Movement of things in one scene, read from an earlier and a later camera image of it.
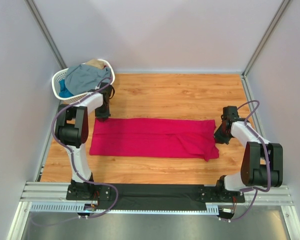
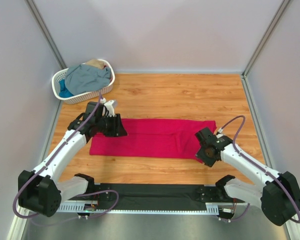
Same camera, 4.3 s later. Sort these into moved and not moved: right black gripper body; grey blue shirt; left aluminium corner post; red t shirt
Moved: right black gripper body
Not moved: red t shirt; grey blue shirt; left aluminium corner post
